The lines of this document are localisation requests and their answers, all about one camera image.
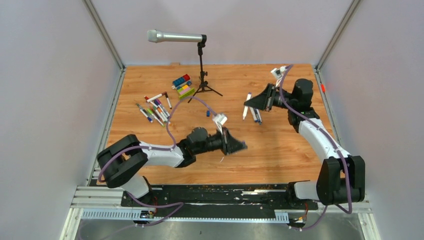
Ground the silver microphone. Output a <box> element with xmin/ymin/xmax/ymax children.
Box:
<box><xmin>147</xmin><ymin>29</ymin><xmax>207</xmax><ymax>43</ymax></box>

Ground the black tripod microphone stand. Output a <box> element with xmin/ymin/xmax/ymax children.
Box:
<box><xmin>184</xmin><ymin>34</ymin><xmax>223</xmax><ymax>97</ymax></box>

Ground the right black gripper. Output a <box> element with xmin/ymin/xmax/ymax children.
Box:
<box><xmin>244</xmin><ymin>82</ymin><xmax>297</xmax><ymax>111</ymax></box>

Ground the green yellow pink block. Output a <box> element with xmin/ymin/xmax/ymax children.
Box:
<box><xmin>177</xmin><ymin>85</ymin><xmax>196</xmax><ymax>100</ymax></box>

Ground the white marker blue end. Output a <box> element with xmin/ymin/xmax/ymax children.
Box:
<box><xmin>249</xmin><ymin>107</ymin><xmax>258</xmax><ymax>123</ymax></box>

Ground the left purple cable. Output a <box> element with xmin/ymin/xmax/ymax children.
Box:
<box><xmin>98</xmin><ymin>96</ymin><xmax>220</xmax><ymax>229</ymax></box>

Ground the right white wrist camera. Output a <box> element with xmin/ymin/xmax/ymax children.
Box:
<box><xmin>270</xmin><ymin>66</ymin><xmax>288</xmax><ymax>87</ymax></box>

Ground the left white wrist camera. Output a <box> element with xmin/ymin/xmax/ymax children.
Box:
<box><xmin>212</xmin><ymin>113</ymin><xmax>228</xmax><ymax>134</ymax></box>

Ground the blue red toy train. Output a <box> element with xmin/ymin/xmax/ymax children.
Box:
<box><xmin>171</xmin><ymin>74</ymin><xmax>192</xmax><ymax>90</ymax></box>

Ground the purple cable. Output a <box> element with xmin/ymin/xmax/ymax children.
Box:
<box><xmin>278</xmin><ymin>64</ymin><xmax>354</xmax><ymax>231</ymax></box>
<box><xmin>98</xmin><ymin>96</ymin><xmax>220</xmax><ymax>229</ymax></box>

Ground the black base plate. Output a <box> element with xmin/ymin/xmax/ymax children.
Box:
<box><xmin>139</xmin><ymin>183</ymin><xmax>319</xmax><ymax>220</ymax></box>

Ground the translucent blue pen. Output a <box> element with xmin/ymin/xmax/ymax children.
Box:
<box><xmin>254</xmin><ymin>108</ymin><xmax>263</xmax><ymax>125</ymax></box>

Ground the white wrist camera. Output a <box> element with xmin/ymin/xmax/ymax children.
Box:
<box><xmin>270</xmin><ymin>66</ymin><xmax>288</xmax><ymax>87</ymax></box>
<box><xmin>212</xmin><ymin>113</ymin><xmax>228</xmax><ymax>134</ymax></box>

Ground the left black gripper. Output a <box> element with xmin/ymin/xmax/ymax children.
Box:
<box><xmin>195</xmin><ymin>127</ymin><xmax>248</xmax><ymax>157</ymax></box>

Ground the aluminium frame rail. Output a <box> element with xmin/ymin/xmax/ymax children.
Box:
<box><xmin>60</xmin><ymin>184</ymin><xmax>381</xmax><ymax>240</ymax></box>

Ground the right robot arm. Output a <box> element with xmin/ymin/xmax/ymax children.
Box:
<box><xmin>244</xmin><ymin>78</ymin><xmax>365</xmax><ymax>209</ymax></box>

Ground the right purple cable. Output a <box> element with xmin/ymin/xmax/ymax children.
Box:
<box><xmin>278</xmin><ymin>64</ymin><xmax>354</xmax><ymax>231</ymax></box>

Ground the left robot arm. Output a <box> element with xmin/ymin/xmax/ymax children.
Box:
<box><xmin>96</xmin><ymin>127</ymin><xmax>248</xmax><ymax>207</ymax></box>

